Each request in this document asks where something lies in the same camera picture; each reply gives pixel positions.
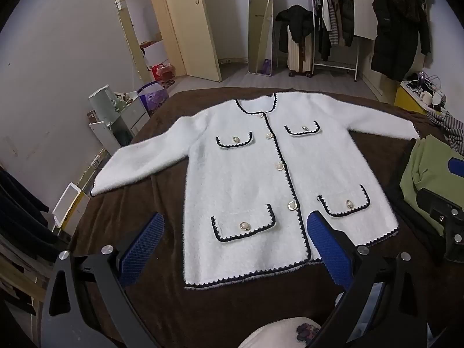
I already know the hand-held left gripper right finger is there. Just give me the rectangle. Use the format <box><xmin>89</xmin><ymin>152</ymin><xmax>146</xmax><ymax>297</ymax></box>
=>
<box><xmin>306</xmin><ymin>210</ymin><xmax>430</xmax><ymax>348</ymax></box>

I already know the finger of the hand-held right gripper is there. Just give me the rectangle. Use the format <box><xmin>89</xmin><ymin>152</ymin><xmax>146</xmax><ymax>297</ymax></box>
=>
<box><xmin>416</xmin><ymin>187</ymin><xmax>464</xmax><ymax>222</ymax></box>
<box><xmin>447</xmin><ymin>155</ymin><xmax>464</xmax><ymax>176</ymax></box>

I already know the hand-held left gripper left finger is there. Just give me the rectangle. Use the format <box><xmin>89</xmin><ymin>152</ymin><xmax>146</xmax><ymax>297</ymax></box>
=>
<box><xmin>41</xmin><ymin>212</ymin><xmax>165</xmax><ymax>348</ymax></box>

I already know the white fuzzy cardigan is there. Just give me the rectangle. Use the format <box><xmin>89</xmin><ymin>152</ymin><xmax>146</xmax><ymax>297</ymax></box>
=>
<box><xmin>90</xmin><ymin>92</ymin><xmax>421</xmax><ymax>290</ymax></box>

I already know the white clothes rack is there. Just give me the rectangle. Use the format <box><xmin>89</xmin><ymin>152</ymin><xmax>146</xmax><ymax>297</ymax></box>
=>
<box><xmin>312</xmin><ymin>0</ymin><xmax>361</xmax><ymax>82</ymax></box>

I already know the row of hanging clothes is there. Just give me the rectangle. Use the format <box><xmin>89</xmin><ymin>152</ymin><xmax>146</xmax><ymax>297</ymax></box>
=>
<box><xmin>300</xmin><ymin>0</ymin><xmax>355</xmax><ymax>62</ymax></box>

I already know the green garment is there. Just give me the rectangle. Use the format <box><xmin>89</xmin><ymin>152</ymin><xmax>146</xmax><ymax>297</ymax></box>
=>
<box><xmin>399</xmin><ymin>134</ymin><xmax>464</xmax><ymax>238</ymax></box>

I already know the grey striped cloth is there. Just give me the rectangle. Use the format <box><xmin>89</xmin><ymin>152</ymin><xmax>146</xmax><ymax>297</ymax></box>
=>
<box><xmin>426</xmin><ymin>110</ymin><xmax>464</xmax><ymax>153</ymax></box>

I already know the brown blanket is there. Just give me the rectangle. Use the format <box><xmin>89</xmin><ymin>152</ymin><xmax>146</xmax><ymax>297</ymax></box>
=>
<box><xmin>67</xmin><ymin>87</ymin><xmax>464</xmax><ymax>348</ymax></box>

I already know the yellow nightstand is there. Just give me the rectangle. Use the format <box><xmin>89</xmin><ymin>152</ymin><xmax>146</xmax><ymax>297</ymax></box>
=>
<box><xmin>393</xmin><ymin>80</ymin><xmax>436</xmax><ymax>117</ymax></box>

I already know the white flat box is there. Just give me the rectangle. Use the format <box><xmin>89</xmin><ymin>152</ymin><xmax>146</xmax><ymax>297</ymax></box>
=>
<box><xmin>52</xmin><ymin>183</ymin><xmax>90</xmax><ymax>230</ymax></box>

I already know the person's white patterned clothing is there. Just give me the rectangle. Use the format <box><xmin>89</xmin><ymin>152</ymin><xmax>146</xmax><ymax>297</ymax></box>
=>
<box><xmin>241</xmin><ymin>315</ymin><xmax>329</xmax><ymax>348</ymax></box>

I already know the beige low cabinet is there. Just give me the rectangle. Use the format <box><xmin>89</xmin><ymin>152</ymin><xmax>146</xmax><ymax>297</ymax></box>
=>
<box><xmin>362</xmin><ymin>40</ymin><xmax>399</xmax><ymax>104</ymax></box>

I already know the white side shelf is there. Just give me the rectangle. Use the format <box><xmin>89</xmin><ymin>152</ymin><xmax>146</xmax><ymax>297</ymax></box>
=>
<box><xmin>88</xmin><ymin>98</ymin><xmax>149</xmax><ymax>149</ymax></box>

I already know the long black coat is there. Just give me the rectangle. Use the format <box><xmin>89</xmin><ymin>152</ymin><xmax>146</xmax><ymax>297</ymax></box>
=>
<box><xmin>370</xmin><ymin>0</ymin><xmax>432</xmax><ymax>82</ymax></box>

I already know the purple plastic bag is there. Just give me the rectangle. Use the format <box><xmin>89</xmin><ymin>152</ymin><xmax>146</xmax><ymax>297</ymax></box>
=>
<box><xmin>138</xmin><ymin>83</ymin><xmax>169</xmax><ymax>115</ymax></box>

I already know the pale green kettle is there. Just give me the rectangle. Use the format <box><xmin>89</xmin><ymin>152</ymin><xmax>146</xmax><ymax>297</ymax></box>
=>
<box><xmin>89</xmin><ymin>85</ymin><xmax>120</xmax><ymax>124</ymax></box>

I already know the red container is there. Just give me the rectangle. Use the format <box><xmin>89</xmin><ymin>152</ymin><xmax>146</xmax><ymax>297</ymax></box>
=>
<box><xmin>151</xmin><ymin>63</ymin><xmax>175</xmax><ymax>82</ymax></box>

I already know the black jacket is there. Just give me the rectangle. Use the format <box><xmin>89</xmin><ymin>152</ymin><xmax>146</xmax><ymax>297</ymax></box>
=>
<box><xmin>275</xmin><ymin>5</ymin><xmax>314</xmax><ymax>53</ymax></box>

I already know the cream wooden door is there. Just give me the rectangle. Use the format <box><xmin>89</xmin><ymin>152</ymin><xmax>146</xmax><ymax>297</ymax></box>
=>
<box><xmin>148</xmin><ymin>0</ymin><xmax>222</xmax><ymax>82</ymax></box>

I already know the standing mirror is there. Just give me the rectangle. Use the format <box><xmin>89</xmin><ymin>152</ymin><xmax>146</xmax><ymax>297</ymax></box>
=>
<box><xmin>247</xmin><ymin>0</ymin><xmax>274</xmax><ymax>77</ymax></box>

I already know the tangle of cables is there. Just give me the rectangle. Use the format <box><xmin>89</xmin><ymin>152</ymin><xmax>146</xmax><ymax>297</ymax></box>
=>
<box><xmin>402</xmin><ymin>70</ymin><xmax>441</xmax><ymax>93</ymax></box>

